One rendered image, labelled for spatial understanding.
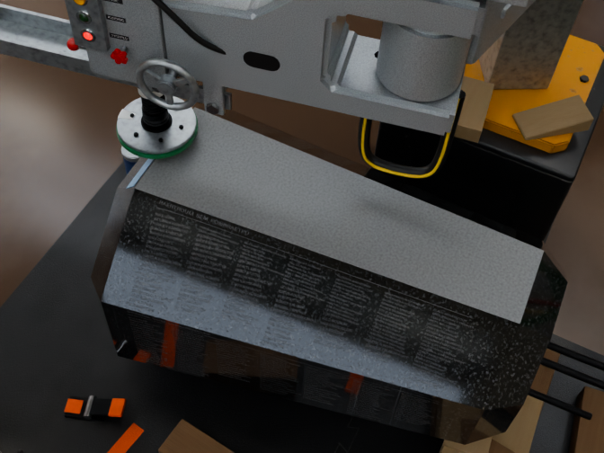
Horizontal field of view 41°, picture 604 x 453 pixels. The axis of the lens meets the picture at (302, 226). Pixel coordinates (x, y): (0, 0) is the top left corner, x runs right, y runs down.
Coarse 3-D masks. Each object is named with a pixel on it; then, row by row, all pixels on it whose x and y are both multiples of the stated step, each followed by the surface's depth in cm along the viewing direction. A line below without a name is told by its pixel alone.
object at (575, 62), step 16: (576, 48) 255; (592, 48) 255; (560, 64) 250; (576, 64) 250; (592, 64) 250; (560, 80) 246; (576, 80) 246; (592, 80) 246; (496, 96) 240; (512, 96) 241; (528, 96) 241; (544, 96) 241; (560, 96) 242; (496, 112) 237; (512, 112) 237; (496, 128) 235; (512, 128) 233; (528, 144) 234; (544, 144) 231; (560, 144) 231
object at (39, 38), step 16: (0, 16) 209; (16, 16) 207; (32, 16) 206; (48, 16) 205; (0, 32) 207; (16, 32) 207; (32, 32) 207; (48, 32) 208; (64, 32) 207; (0, 48) 201; (16, 48) 200; (32, 48) 198; (48, 48) 199; (64, 48) 205; (48, 64) 202; (64, 64) 200; (80, 64) 198; (112, 80) 200; (176, 96) 199
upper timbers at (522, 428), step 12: (528, 396) 246; (528, 408) 244; (540, 408) 244; (516, 420) 242; (528, 420) 242; (504, 432) 239; (516, 432) 240; (528, 432) 240; (504, 444) 237; (516, 444) 237; (528, 444) 238
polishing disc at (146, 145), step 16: (176, 112) 220; (192, 112) 221; (128, 128) 216; (144, 128) 216; (160, 128) 216; (176, 128) 217; (192, 128) 217; (128, 144) 213; (144, 144) 213; (160, 144) 213; (176, 144) 214
